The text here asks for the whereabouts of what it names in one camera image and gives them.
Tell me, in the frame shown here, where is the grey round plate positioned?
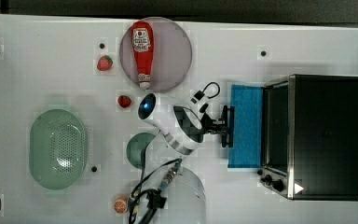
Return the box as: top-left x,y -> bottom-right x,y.
119,17 -> 192,91

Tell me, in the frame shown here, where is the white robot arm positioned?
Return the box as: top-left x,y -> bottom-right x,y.
131,93 -> 231,224

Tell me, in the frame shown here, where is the green mug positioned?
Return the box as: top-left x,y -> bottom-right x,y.
126,133 -> 155,169

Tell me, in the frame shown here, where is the orange slice toy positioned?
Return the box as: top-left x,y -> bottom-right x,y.
113,196 -> 128,214

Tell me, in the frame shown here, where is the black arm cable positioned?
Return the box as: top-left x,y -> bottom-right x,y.
127,81 -> 222,224

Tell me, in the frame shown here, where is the green perforated colander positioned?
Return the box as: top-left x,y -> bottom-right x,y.
29,109 -> 88,190

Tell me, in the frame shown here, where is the blue glass oven door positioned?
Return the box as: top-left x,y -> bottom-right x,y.
227,85 -> 263,169

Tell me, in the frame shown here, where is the dark red strawberry toy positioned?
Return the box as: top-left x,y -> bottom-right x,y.
117,95 -> 132,108

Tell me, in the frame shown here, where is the red ketchup bottle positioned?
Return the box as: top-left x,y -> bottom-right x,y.
131,21 -> 154,90

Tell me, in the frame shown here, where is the black toaster oven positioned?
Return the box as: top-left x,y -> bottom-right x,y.
257,74 -> 358,202

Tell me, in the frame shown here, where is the pale red strawberry toy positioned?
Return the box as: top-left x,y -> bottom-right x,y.
97,55 -> 113,71

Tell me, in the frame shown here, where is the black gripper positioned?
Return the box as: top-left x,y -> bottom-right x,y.
200,104 -> 224,134

